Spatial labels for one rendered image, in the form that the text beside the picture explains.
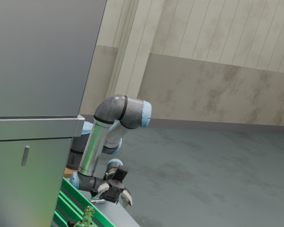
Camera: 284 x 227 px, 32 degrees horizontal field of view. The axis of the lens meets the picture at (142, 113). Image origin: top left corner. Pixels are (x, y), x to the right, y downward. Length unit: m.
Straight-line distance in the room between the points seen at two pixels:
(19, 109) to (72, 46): 0.22
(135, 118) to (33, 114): 0.90
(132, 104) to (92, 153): 0.29
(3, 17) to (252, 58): 5.52
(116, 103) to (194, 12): 3.67
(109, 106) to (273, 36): 4.74
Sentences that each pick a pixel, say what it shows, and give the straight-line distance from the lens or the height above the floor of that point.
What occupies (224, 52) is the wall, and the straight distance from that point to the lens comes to 6.22.
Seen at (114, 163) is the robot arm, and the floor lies 0.96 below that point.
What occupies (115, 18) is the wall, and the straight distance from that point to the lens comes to 5.21.
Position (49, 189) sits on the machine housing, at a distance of 1.54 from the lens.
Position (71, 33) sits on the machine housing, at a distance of 1.35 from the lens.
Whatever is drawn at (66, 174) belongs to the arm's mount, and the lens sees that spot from 2.53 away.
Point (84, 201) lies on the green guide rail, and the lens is 1.95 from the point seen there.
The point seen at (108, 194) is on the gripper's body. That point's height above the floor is 0.90.
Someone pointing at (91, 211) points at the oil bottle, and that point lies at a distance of 1.52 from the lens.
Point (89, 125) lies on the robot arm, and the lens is 2.57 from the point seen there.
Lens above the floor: 1.89
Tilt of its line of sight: 17 degrees down
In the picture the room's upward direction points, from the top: 16 degrees clockwise
